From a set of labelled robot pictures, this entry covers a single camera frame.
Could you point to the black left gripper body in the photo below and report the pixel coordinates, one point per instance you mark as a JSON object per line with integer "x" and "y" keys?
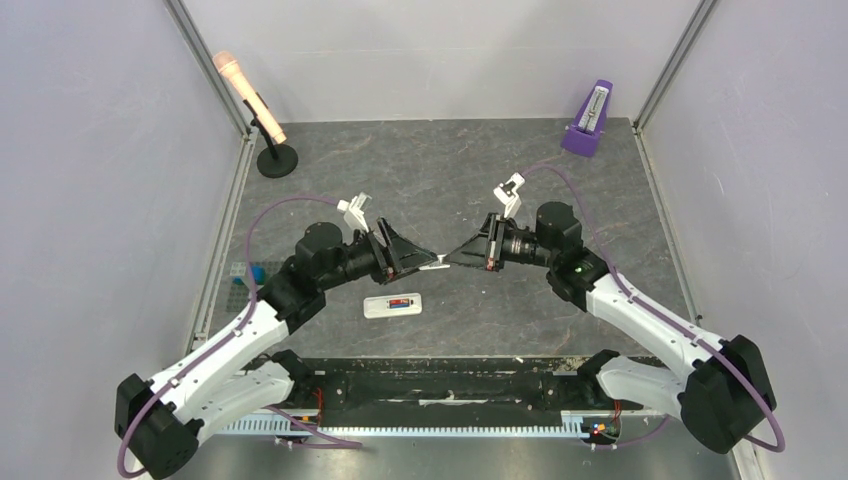
{"x": 382, "y": 270}

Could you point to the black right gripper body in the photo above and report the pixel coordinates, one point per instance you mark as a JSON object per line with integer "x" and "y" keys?
{"x": 494, "y": 241}

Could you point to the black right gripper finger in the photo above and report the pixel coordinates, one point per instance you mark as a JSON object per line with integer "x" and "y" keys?
{"x": 465, "y": 259}
{"x": 476, "y": 244}

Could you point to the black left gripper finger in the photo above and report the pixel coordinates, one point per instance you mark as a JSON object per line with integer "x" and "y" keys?
{"x": 406, "y": 272}
{"x": 406, "y": 254}

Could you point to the white battery cover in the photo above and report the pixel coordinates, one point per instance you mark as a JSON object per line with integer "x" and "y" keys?
{"x": 438, "y": 263}

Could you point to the white remote control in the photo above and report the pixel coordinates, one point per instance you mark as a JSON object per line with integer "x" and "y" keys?
{"x": 377, "y": 307}

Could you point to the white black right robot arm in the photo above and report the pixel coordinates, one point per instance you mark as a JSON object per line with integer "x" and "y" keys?
{"x": 718, "y": 388}

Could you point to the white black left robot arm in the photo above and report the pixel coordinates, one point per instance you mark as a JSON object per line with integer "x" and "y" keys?
{"x": 164, "y": 420}

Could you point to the purple metronome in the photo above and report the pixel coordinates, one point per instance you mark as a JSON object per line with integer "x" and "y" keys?
{"x": 583, "y": 134}

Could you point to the black microphone stand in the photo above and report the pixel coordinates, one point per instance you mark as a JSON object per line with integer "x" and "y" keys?
{"x": 276, "y": 160}

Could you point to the blue grey toy blocks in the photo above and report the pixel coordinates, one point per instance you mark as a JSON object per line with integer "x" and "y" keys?
{"x": 236, "y": 288}

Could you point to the pink microphone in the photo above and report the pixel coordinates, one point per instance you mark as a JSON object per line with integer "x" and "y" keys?
{"x": 229, "y": 68}

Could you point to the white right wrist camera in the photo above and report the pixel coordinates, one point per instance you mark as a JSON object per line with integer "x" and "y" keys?
{"x": 507, "y": 194}

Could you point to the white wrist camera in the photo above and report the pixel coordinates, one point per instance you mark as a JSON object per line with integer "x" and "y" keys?
{"x": 353, "y": 211}
{"x": 507, "y": 194}

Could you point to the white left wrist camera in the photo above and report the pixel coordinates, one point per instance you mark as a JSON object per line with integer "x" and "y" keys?
{"x": 353, "y": 211}

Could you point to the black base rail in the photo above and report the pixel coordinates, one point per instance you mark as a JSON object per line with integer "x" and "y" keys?
{"x": 439, "y": 391}

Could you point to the white toothed cable strip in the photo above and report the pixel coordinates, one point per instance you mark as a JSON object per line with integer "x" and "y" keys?
{"x": 271, "y": 424}

